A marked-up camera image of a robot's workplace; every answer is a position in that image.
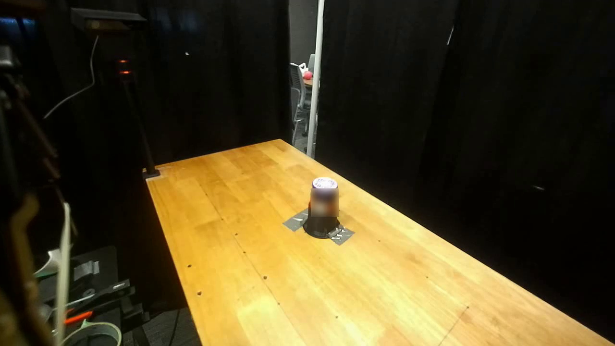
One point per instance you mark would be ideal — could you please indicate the black curtain backdrop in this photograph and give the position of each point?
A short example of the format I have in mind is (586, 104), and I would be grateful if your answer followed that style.
(488, 121)

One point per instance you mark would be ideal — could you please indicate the equipment clutter beside table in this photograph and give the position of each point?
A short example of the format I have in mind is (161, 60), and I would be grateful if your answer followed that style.
(96, 308)

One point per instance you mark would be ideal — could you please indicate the black tripod stand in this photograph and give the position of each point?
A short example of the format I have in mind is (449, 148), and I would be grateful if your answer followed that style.
(119, 23)

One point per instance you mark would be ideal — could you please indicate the dark upside-down cup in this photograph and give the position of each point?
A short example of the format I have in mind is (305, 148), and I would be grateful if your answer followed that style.
(320, 208)

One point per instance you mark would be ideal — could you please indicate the white vertical pole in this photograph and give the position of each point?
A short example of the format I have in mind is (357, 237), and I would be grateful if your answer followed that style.
(315, 81)

